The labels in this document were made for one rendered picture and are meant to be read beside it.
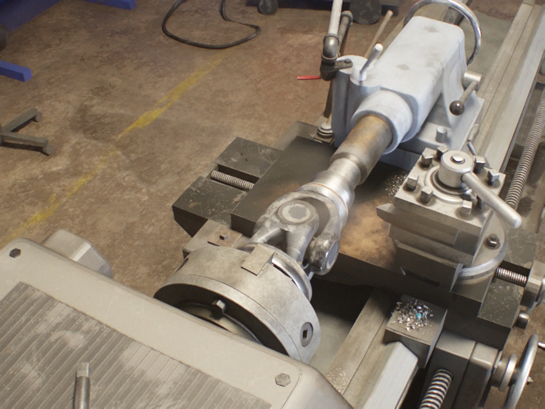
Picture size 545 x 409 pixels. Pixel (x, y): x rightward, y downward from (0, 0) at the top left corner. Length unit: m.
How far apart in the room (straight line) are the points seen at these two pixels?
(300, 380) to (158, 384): 0.14
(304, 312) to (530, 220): 1.50
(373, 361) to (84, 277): 0.70
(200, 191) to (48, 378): 0.96
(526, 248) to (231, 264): 0.79
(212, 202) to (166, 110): 1.95
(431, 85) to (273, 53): 2.49
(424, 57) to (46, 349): 1.12
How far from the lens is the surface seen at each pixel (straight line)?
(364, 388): 1.31
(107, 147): 3.31
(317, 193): 1.20
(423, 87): 1.48
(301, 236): 1.10
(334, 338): 1.51
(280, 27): 4.24
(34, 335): 0.77
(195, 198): 1.60
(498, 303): 1.43
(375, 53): 1.37
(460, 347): 1.44
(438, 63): 1.58
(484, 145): 1.89
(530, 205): 2.44
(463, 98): 1.61
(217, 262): 0.98
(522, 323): 1.68
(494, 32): 2.79
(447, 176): 1.22
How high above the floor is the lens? 1.92
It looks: 41 degrees down
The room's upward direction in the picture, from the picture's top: straight up
